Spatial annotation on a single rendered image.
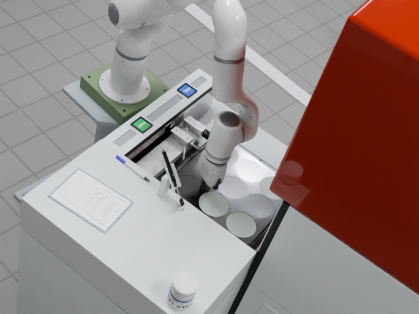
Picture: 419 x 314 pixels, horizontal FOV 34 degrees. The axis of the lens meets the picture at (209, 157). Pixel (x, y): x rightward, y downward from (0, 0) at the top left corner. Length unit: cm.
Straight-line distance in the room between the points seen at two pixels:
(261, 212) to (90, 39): 218
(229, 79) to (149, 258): 56
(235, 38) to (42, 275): 99
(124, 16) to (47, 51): 182
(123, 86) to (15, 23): 181
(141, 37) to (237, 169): 56
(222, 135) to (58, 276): 68
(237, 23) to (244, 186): 66
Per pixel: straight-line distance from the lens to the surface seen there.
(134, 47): 235
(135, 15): 221
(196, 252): 200
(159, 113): 236
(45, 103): 370
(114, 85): 249
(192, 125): 242
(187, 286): 182
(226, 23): 185
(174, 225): 204
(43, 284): 230
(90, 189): 208
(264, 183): 232
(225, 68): 190
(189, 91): 246
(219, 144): 202
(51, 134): 354
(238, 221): 219
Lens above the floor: 258
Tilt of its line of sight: 46 degrees down
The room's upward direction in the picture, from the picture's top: 19 degrees clockwise
